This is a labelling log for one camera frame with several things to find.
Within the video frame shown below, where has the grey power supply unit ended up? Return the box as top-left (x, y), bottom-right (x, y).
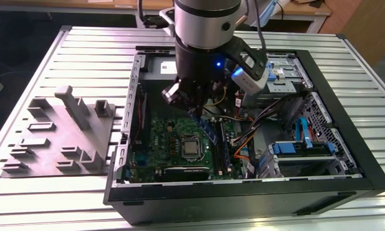
top-left (139, 57), bottom-right (179, 119)

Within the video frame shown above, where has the blue disk carrier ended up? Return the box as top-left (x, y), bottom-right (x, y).
top-left (271, 141), bottom-right (335, 156)
top-left (263, 61), bottom-right (277, 81)

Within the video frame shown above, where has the silver drive cage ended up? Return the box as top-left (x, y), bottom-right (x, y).
top-left (239, 51), bottom-right (314, 108)
top-left (267, 141), bottom-right (350, 179)

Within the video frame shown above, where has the black CPU socket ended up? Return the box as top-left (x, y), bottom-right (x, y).
top-left (178, 134), bottom-right (206, 162)

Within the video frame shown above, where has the silver CPU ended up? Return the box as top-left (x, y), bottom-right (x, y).
top-left (181, 141), bottom-right (202, 156)

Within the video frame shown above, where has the green motherboard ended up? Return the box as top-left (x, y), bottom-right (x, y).
top-left (129, 116), bottom-right (245, 182)

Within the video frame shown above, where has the black graphics card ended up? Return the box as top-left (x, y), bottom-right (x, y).
top-left (155, 166), bottom-right (210, 182)

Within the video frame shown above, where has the grey parts rack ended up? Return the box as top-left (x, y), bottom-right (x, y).
top-left (0, 85), bottom-right (123, 179)

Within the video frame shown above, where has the black open PC case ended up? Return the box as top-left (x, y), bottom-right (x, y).
top-left (102, 45), bottom-right (385, 226)

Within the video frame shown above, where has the brown wooden cabinet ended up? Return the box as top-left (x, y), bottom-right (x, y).
top-left (318, 0), bottom-right (385, 65)

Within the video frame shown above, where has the yellow wire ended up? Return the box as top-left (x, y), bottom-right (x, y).
top-left (203, 86), bottom-right (227, 108)

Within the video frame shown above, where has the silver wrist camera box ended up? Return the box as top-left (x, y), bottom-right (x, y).
top-left (230, 66), bottom-right (267, 94)
top-left (158, 7), bottom-right (177, 37)

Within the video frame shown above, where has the black camera bracket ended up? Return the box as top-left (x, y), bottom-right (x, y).
top-left (223, 36), bottom-right (267, 82)

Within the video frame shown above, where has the black camera cable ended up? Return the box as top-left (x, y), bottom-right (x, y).
top-left (253, 0), bottom-right (267, 52)
top-left (137, 0), bottom-right (167, 30)

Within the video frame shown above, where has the black wire bundle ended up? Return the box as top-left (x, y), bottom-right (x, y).
top-left (230, 96), bottom-right (286, 145)

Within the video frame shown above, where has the orange wire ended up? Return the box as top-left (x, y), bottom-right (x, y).
top-left (233, 144), bottom-right (253, 159)

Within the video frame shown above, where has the wooden desk white frame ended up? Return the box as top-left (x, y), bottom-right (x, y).
top-left (0, 0), bottom-right (333, 34)

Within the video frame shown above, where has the blue data wire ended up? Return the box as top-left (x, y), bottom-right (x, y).
top-left (294, 117), bottom-right (314, 148)

